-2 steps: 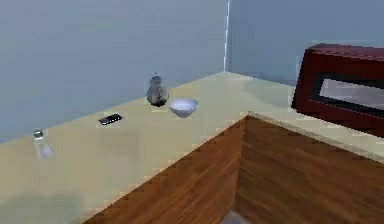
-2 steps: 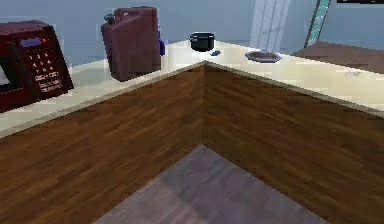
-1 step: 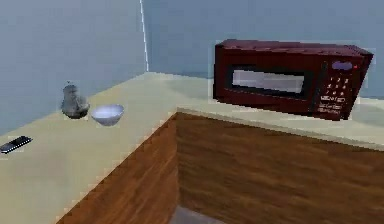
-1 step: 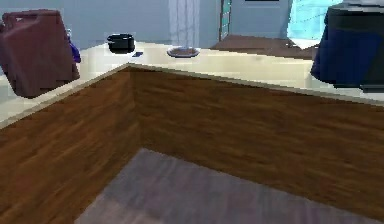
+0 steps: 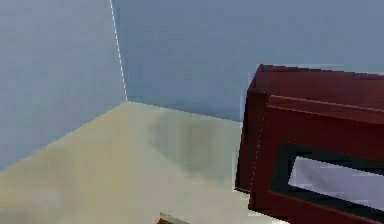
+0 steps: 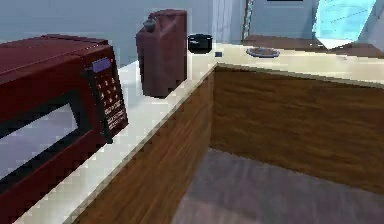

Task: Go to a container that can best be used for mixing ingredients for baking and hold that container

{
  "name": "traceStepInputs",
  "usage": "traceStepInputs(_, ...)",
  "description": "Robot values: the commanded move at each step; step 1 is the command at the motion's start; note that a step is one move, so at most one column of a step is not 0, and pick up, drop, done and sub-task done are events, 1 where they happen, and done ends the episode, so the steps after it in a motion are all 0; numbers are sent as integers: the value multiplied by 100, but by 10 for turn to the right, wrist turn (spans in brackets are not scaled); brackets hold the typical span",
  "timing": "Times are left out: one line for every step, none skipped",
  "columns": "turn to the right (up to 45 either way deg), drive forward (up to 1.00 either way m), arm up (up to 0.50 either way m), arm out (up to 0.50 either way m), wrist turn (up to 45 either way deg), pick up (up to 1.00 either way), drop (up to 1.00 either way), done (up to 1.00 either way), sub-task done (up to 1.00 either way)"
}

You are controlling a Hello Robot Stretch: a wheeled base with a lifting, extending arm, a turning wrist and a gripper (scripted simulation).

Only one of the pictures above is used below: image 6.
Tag dark red coffee machine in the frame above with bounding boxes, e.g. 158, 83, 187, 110
135, 9, 188, 99

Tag pale grey room door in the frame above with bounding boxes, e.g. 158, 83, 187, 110
211, 0, 247, 44

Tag dark red microwave oven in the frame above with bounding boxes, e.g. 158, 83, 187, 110
0, 33, 130, 224

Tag grey plate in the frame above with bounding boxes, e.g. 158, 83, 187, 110
245, 46, 281, 59

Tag wooden kitchen counter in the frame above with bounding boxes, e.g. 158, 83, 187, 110
13, 42, 384, 224

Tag black bowl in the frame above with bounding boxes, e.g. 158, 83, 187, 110
187, 33, 214, 55

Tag bright blue window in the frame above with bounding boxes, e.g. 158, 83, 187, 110
312, 0, 378, 42

